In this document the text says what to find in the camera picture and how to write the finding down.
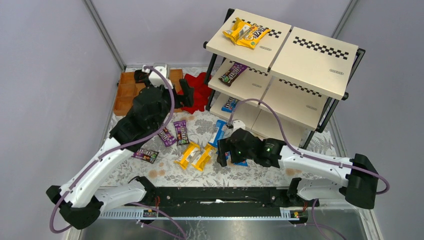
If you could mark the blue M&M bag bottom shelf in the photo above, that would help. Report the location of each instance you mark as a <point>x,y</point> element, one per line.
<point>229,105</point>

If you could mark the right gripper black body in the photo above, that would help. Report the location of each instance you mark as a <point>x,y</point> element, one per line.
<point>224,151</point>

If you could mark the wooden compartment tray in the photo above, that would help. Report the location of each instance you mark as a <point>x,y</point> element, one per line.
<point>128,89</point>

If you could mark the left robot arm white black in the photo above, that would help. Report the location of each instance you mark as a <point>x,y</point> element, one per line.
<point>80,201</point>

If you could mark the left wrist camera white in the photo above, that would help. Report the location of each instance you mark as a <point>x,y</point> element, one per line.
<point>158,74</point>

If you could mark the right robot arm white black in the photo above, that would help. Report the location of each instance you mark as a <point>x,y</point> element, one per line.
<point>353,179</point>

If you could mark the brown M&M bag on shelf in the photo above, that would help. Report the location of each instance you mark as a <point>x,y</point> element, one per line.
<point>232,74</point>

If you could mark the purple candy bag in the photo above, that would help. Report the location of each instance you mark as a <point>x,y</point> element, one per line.
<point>181,132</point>
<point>167,138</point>

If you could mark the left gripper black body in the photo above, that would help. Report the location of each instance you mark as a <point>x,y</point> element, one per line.
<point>180,96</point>

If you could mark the yellow candy bag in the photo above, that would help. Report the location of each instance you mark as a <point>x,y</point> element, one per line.
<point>188,155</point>
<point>201,160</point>
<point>238,30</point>

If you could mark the cream three-tier shelf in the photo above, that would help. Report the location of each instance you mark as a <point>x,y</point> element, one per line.
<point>293,75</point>

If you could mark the light blue candy bag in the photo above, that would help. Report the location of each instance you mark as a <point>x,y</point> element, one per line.
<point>219,132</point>

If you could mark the brown M&M bag on table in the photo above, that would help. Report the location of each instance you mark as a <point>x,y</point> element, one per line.
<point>146,155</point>

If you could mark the red cloth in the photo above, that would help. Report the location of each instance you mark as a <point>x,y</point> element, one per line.
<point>201,92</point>

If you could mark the blue M&M bag moved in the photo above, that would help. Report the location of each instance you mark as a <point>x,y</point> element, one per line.
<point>242,163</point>

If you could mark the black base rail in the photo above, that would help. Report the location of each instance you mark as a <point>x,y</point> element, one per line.
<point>216,202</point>

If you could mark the purple candy bag left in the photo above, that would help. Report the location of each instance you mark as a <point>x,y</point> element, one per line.
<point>167,138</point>

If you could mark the yellow M&M bag on shelf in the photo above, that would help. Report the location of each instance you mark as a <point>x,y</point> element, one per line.
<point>253,36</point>

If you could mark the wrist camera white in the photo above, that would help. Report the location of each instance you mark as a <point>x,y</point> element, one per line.
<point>236,124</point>
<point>158,74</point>

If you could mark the purple candy bag right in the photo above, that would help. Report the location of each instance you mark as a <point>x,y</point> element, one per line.
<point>181,132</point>

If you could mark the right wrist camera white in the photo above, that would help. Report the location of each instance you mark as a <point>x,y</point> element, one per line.
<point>236,124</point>

